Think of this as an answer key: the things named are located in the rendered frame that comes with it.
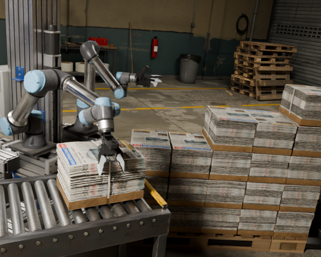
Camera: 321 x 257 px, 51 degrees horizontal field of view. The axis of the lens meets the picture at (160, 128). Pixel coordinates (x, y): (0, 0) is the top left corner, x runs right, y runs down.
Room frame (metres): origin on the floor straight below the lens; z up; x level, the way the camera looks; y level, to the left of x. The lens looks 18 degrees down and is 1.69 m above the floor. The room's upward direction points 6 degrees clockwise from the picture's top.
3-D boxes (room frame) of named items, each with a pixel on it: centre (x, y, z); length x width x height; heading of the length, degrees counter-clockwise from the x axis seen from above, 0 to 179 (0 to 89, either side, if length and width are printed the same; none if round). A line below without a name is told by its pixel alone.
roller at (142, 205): (1.63, 0.11, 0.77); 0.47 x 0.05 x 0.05; 28
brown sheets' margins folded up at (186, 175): (2.41, -0.37, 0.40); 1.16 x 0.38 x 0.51; 96
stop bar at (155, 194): (1.66, 0.04, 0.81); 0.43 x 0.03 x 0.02; 28
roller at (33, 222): (1.39, 0.57, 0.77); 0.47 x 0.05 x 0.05; 28
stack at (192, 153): (2.41, -0.37, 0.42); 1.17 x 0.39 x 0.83; 96
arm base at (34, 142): (2.04, 0.81, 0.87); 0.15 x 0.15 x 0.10
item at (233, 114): (2.42, -0.51, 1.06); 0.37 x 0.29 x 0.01; 7
